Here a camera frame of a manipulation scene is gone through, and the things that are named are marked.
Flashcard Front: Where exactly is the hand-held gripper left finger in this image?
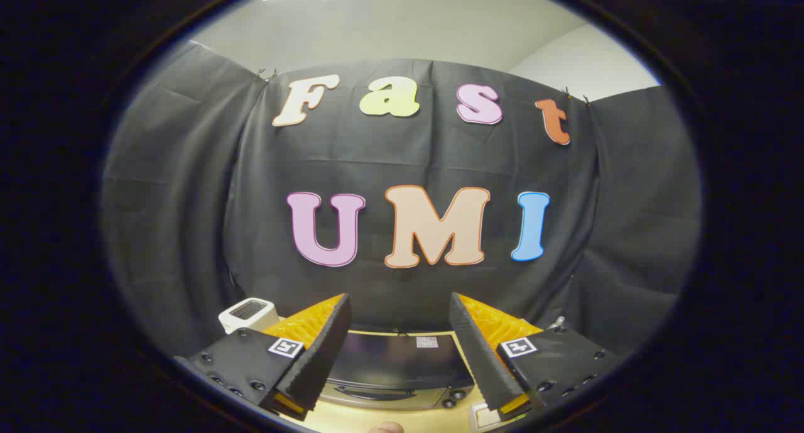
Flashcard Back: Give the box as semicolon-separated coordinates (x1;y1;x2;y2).
188;293;352;421

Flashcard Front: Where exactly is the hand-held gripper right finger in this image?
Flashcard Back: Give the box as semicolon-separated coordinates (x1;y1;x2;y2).
448;292;620;421

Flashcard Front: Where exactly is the black toaster oven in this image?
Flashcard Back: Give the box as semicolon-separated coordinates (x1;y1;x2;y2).
319;330;476;411

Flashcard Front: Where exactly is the white bread toaster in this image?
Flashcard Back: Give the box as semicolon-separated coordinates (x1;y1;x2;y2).
219;298;280;334

